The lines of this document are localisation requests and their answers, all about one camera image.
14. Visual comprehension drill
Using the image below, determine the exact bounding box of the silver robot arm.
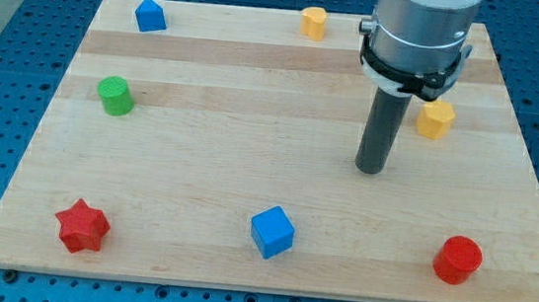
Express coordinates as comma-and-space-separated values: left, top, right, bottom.
358, 0, 484, 101

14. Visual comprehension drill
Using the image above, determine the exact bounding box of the yellow hexagon block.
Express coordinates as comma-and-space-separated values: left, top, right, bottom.
416, 100, 456, 140

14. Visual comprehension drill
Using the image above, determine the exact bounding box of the wooden board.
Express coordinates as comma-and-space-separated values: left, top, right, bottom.
0, 0, 539, 302

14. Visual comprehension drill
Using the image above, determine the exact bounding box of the blue cube block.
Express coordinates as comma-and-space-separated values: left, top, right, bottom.
251, 206, 295, 260

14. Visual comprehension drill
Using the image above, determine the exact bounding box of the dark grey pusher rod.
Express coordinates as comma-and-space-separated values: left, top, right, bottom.
354, 88, 412, 175

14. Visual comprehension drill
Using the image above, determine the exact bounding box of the yellow heart block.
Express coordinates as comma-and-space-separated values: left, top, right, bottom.
300, 6, 328, 41

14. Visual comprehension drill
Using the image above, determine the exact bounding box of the green cylinder block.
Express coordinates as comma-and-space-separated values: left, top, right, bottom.
97, 75, 134, 116

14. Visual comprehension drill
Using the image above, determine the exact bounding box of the blue pentagon block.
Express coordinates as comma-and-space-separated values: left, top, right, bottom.
135, 0, 167, 33

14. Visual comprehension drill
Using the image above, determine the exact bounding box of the red star block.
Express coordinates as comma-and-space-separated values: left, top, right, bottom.
55, 198, 111, 254

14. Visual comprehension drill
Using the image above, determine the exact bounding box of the red cylinder block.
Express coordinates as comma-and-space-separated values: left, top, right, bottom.
432, 236, 484, 285

